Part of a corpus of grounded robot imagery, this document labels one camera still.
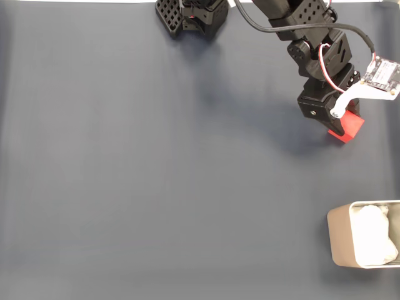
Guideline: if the camera board on white mount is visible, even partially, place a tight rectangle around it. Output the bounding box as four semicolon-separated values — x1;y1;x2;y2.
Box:
330;55;400;119

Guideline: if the white crumpled tissue paper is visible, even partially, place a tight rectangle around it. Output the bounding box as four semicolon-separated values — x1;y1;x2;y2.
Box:
351;204;400;266

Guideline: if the dark grey table mat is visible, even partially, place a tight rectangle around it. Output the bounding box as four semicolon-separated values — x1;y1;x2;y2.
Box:
0;2;400;300

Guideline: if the black camera cable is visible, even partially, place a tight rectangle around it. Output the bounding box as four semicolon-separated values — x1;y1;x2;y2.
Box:
232;0;381;62

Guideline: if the red cube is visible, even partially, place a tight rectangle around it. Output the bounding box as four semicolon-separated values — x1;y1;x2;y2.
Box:
327;110;366;145

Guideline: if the beige metal box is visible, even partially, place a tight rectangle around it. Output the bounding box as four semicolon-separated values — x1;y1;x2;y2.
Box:
326;199;400;270

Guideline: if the red and white servo wire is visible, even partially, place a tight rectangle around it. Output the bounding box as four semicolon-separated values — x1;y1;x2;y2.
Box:
317;42;348;94

